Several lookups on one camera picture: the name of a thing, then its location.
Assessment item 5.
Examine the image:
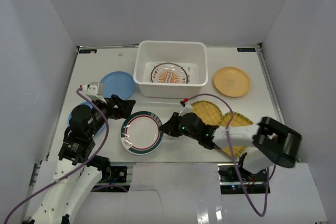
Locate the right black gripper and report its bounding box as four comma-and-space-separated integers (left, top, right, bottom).
159, 112, 200, 141

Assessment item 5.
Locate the white green-rimmed plate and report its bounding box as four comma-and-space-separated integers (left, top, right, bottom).
120, 111, 163, 155

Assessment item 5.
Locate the orange sunburst pattern plate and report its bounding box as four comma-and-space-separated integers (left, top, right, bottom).
150, 62, 189, 84

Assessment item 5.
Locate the yellow plastic plate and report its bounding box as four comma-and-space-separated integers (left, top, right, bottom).
213, 67, 251, 98

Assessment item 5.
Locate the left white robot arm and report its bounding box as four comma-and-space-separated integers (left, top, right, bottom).
27, 95, 136, 223

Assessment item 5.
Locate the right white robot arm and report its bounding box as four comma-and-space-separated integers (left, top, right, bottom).
159, 112, 302, 182

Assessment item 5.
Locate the white plastic bin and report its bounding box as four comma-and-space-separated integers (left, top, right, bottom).
133, 40, 208, 99

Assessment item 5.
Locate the round bamboo tray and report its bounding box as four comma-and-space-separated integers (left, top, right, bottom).
192, 100, 223, 125

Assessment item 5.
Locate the rectangular bamboo tray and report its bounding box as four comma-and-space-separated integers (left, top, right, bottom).
220, 112, 253, 158

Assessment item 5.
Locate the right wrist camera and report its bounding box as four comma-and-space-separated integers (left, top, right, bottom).
179, 98, 193, 116

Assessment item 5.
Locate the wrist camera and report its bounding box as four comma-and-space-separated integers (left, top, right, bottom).
179, 98, 193, 116
80, 82, 106, 103

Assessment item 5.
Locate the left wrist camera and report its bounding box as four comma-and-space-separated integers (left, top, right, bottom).
80, 82, 106, 103

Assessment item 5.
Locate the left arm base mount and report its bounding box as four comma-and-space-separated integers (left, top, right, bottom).
91, 165, 130, 193

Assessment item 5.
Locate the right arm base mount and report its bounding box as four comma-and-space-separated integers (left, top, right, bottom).
218, 163, 267, 195

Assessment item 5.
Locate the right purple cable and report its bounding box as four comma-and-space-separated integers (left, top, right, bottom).
187, 93, 276, 217

